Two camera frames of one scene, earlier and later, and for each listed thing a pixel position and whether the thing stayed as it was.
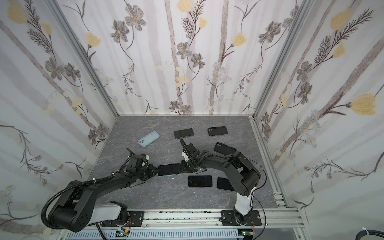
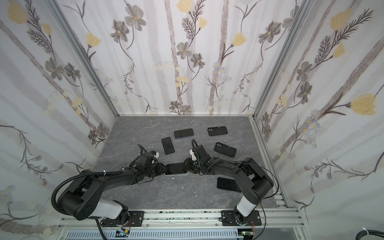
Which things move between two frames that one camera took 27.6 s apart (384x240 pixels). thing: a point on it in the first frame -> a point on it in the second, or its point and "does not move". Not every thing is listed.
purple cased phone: (200, 181) -> (175, 168)
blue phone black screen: (169, 169) -> (168, 145)
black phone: (165, 170) -> (168, 146)
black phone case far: (217, 130) does not move
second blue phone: (183, 133) does not move
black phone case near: (224, 149) does not move
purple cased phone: (224, 183) does not move
